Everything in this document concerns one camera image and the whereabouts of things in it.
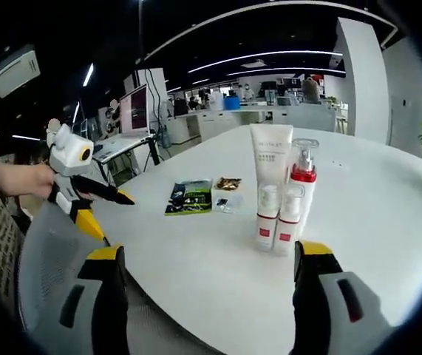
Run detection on blue water jug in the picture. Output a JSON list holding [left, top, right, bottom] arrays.
[[158, 125, 173, 149]]

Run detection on ceiling light strips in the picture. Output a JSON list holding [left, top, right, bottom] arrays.
[[0, 50, 347, 143]]

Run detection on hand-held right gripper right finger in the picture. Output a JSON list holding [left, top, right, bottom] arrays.
[[292, 239, 396, 355]]

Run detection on white office counter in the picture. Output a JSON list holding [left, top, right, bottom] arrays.
[[166, 101, 348, 146]]

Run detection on laptop with pink screen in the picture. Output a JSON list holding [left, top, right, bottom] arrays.
[[95, 84, 157, 164]]

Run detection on green and black sachet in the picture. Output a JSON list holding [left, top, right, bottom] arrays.
[[164, 179, 214, 217]]

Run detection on tall white red-banded spray bottle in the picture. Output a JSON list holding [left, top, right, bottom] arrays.
[[286, 138, 321, 237]]

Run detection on small clear sachet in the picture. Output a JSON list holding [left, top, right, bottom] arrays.
[[212, 192, 245, 214]]

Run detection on black laptop stand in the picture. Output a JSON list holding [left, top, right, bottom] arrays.
[[135, 137, 166, 173]]

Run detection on gold foil packet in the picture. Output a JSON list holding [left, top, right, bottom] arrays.
[[213, 177, 243, 192]]

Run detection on small white red-label pump bottle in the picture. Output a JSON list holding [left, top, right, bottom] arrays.
[[254, 183, 282, 252], [275, 184, 306, 257]]

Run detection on white skincare tube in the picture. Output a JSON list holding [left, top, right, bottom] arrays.
[[249, 124, 295, 190]]

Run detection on white ceiling air conditioner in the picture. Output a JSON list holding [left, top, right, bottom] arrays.
[[0, 50, 41, 99]]

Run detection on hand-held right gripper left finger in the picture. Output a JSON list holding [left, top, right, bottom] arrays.
[[58, 243, 129, 355]]

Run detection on person's left hand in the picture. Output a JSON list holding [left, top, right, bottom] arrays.
[[29, 162, 62, 203]]

